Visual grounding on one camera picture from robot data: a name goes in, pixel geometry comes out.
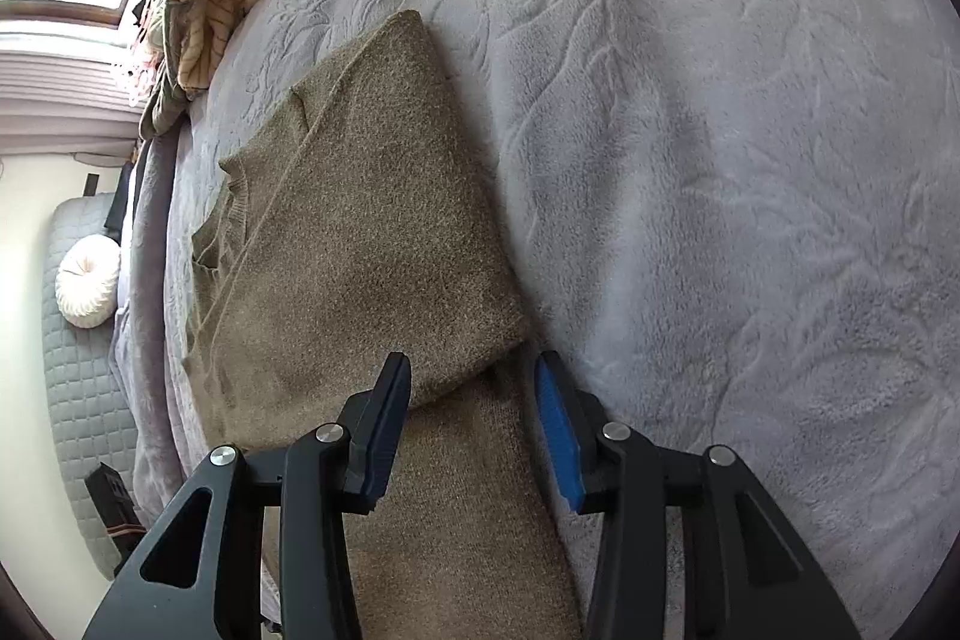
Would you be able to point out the lavender embossed fleece bedspread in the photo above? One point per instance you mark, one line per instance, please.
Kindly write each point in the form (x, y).
(737, 221)

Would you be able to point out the round white pleated cushion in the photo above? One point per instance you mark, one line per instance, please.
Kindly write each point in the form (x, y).
(86, 281)

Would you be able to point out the folded lavender fleece blanket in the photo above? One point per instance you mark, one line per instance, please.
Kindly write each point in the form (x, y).
(149, 330)

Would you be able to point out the grey quilted headboard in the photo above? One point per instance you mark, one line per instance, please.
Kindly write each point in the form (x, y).
(89, 417)

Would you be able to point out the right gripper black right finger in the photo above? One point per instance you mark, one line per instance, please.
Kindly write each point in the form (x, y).
(746, 573)

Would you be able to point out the pink patterned cloth pile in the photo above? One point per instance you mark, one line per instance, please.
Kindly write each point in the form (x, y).
(145, 52)

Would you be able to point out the brown knit sweater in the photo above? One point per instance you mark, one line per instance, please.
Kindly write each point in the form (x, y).
(354, 225)

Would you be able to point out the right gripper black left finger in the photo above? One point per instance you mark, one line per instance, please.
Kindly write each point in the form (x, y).
(196, 574)

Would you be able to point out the lavender pleated curtain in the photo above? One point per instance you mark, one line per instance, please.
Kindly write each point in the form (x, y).
(67, 89)

